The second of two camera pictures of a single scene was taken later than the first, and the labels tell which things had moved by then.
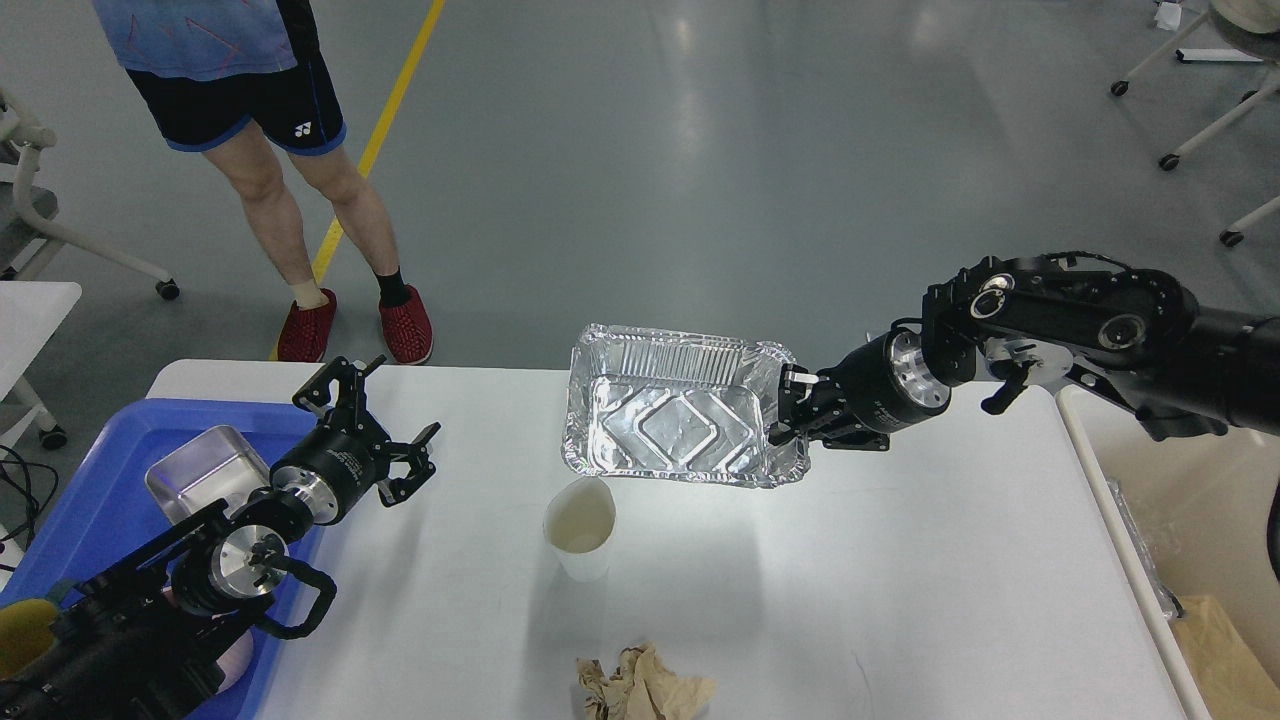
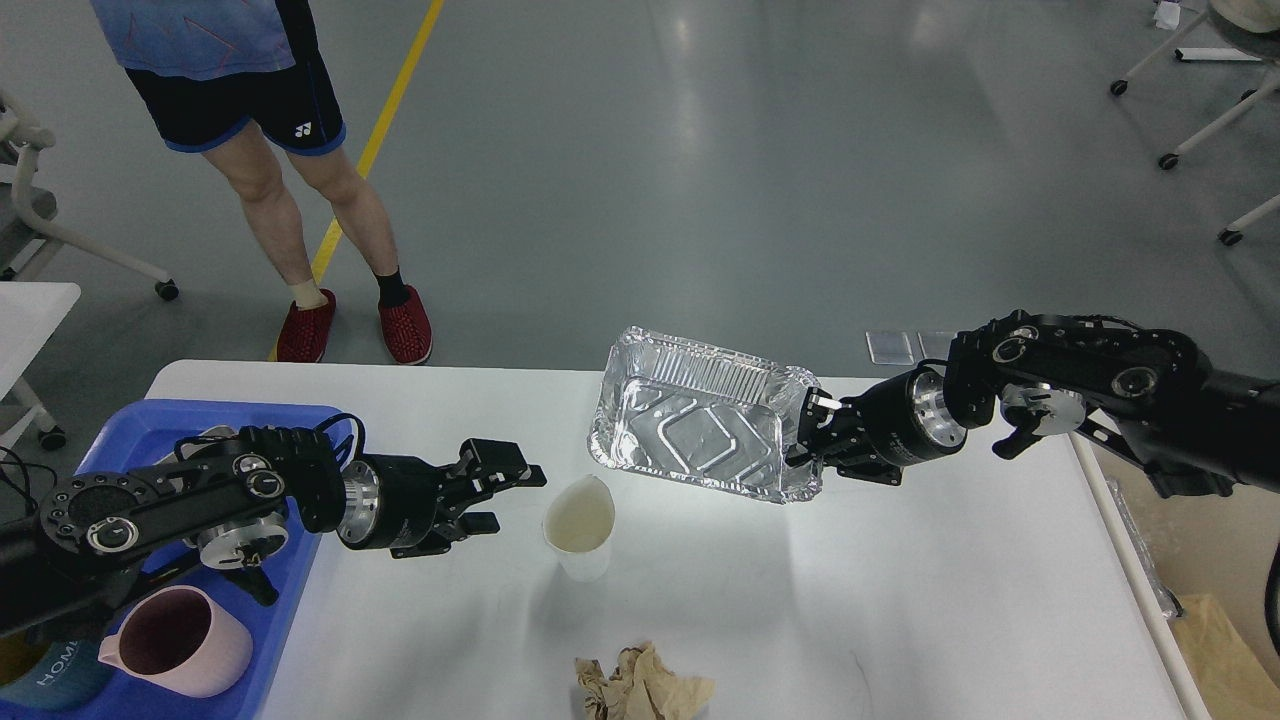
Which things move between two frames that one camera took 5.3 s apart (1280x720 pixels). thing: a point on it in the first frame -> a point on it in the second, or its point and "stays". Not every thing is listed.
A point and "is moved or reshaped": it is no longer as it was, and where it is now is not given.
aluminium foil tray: x=665 y=405 is moved or reshaped
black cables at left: x=15 y=466 stays
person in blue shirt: x=245 y=83 stays
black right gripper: x=880 y=387 -> x=879 y=429
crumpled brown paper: x=643 y=688 stays
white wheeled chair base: x=1256 y=16 stays
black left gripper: x=326 y=469 -> x=398 y=501
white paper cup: x=579 y=522 stays
